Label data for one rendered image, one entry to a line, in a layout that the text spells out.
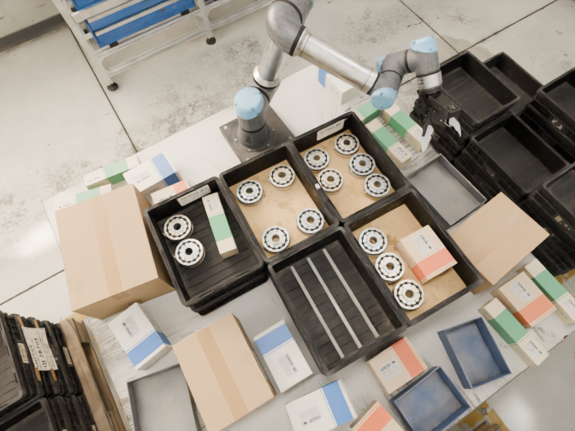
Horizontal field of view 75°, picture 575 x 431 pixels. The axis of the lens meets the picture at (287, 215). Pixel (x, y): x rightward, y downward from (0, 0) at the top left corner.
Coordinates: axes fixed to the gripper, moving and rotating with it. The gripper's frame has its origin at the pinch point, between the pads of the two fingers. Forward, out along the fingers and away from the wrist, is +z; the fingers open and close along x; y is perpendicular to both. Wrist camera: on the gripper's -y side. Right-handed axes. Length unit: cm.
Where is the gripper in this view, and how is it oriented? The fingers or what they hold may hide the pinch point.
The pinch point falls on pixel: (442, 145)
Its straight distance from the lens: 142.6
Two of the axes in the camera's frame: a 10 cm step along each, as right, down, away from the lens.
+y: -2.8, -3.1, 9.1
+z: 3.0, 8.7, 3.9
